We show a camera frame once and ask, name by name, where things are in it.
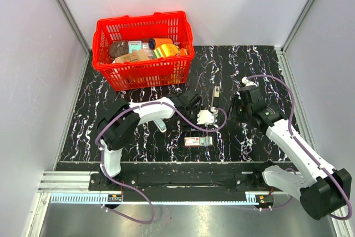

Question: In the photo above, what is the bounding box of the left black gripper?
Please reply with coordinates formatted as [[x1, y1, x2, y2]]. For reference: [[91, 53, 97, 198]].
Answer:
[[180, 107, 204, 132]]

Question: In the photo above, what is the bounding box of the white black stapler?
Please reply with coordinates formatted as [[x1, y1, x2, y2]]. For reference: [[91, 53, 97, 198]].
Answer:
[[211, 85, 220, 108]]

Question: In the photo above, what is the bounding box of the red white staples box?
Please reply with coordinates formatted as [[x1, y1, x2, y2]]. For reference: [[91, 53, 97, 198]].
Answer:
[[184, 136, 213, 147]]

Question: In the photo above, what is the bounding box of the small light blue stapler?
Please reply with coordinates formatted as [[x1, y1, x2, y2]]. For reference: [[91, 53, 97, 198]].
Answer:
[[154, 119, 166, 133]]

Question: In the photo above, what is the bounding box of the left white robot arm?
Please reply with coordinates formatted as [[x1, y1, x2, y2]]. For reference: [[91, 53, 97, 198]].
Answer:
[[95, 89, 201, 190]]

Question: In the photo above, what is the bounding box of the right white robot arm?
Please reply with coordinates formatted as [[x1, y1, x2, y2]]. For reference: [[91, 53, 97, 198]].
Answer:
[[229, 85, 352, 220]]

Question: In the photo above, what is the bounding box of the orange snack packet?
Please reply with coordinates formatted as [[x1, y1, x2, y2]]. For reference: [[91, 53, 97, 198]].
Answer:
[[179, 48, 188, 56]]

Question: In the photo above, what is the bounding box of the yellow green striped box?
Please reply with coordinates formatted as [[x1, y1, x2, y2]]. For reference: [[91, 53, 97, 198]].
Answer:
[[153, 44, 180, 59]]

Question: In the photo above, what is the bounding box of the red plastic shopping basket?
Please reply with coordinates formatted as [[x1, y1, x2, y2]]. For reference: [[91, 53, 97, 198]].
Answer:
[[92, 11, 195, 91]]

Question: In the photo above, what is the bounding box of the brown cardboard box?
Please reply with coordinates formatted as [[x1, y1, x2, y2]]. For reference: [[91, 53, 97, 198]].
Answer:
[[113, 50, 149, 63]]

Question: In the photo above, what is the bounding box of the orange cylindrical can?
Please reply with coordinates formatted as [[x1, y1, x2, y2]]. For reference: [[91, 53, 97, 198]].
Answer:
[[148, 38, 174, 50]]

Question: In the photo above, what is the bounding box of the teal white small box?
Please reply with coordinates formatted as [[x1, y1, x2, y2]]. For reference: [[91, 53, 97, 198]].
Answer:
[[128, 41, 143, 53]]

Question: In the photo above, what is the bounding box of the brown round cookie pack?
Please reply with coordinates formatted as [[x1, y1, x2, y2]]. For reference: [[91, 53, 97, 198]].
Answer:
[[109, 41, 129, 59]]

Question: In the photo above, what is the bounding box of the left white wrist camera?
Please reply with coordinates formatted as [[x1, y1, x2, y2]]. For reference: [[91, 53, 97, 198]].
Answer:
[[196, 107, 218, 125]]

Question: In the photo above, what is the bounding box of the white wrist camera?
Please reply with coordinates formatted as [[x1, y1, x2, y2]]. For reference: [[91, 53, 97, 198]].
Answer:
[[241, 77, 258, 87], [196, 107, 218, 125]]

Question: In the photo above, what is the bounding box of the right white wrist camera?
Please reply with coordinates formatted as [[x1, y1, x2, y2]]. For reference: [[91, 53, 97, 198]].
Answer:
[[241, 77, 258, 87]]

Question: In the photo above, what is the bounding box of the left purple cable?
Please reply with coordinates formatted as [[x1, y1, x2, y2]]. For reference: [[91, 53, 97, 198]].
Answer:
[[95, 101, 228, 224]]

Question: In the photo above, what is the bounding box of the purple cable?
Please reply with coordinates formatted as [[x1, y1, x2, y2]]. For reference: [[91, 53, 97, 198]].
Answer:
[[95, 101, 228, 224], [246, 75, 353, 220]]

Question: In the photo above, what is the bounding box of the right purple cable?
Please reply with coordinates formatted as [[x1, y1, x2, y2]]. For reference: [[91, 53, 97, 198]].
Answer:
[[246, 75, 353, 220]]

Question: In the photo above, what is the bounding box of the aluminium frame rail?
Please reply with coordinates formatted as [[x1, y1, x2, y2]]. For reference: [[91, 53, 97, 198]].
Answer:
[[37, 172, 339, 206]]

